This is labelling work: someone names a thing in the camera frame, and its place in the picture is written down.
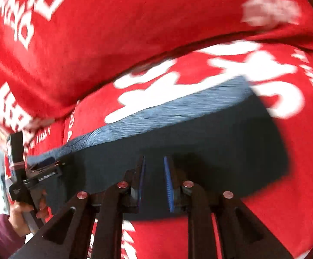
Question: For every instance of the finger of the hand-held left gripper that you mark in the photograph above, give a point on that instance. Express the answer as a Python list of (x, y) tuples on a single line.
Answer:
[(46, 171)]

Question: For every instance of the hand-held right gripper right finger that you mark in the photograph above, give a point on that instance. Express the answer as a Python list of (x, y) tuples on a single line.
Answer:
[(169, 186)]

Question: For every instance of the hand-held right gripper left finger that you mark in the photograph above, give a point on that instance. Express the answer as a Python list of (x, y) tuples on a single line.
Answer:
[(142, 178)]

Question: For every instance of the black pants grey patterned waistband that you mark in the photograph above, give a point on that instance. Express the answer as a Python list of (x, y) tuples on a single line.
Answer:
[(199, 145)]

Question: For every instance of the person's left hand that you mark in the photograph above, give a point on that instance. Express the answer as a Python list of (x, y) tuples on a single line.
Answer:
[(19, 221)]

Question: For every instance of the red printed sofa back cushion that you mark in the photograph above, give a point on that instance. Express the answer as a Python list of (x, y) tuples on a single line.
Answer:
[(118, 32)]

